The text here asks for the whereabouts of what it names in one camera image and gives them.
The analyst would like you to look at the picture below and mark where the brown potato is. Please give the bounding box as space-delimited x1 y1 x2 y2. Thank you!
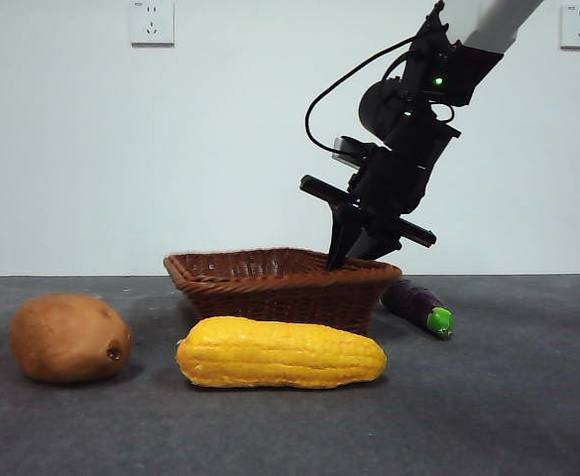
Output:
9 293 133 384

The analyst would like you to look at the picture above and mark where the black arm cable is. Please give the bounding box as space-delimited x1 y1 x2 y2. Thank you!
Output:
304 34 415 156

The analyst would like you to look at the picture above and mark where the brown wicker basket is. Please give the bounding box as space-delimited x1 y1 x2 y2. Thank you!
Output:
163 247 403 336

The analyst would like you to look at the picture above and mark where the yellow corn cob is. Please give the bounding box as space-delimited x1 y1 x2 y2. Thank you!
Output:
175 315 388 390

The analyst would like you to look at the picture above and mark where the purple eggplant with green stem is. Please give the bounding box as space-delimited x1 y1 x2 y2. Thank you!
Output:
381 277 454 342

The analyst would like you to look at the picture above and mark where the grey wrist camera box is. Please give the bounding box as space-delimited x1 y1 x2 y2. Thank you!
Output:
332 135 378 168

